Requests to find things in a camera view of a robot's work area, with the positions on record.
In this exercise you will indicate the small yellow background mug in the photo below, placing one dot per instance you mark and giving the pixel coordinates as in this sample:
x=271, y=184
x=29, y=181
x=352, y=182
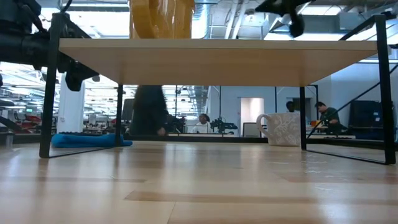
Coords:
x=315, y=123

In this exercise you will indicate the blue cloth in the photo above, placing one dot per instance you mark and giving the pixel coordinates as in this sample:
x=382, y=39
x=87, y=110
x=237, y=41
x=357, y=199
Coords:
x=87, y=140

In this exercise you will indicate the grey office chair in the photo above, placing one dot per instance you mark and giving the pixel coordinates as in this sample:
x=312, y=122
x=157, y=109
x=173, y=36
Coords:
x=251, y=130

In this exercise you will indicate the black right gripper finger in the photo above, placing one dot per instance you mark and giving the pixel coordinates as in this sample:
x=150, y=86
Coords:
x=273, y=5
x=297, y=26

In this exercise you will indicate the wooden shelf with black legs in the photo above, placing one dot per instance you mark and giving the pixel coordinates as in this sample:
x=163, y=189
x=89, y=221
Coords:
x=214, y=60

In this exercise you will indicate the white round pillar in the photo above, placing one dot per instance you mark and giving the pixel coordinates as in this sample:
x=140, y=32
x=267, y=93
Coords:
x=71, y=109

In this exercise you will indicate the white floral patterned mug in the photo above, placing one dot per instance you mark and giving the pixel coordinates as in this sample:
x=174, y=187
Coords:
x=281, y=129

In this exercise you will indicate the large black screen panel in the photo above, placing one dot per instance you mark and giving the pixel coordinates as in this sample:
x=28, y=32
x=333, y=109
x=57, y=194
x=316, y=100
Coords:
x=362, y=113

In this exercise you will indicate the person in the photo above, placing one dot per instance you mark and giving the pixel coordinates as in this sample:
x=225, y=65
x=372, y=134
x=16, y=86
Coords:
x=290, y=106
x=330, y=116
x=149, y=109
x=202, y=126

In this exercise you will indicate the black background computer monitor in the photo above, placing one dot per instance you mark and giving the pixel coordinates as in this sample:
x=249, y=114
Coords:
x=127, y=110

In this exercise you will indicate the small grey container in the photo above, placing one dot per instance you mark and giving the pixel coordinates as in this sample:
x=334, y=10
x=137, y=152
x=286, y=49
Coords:
x=9, y=140

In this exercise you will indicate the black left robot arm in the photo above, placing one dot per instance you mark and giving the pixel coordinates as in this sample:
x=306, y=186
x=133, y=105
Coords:
x=21, y=46

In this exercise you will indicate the black background robot arm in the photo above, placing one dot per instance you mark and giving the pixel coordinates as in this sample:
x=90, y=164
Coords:
x=222, y=125

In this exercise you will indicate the black aluminium table frame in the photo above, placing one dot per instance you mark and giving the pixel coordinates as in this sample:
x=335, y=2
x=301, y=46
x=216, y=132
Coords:
x=202, y=138

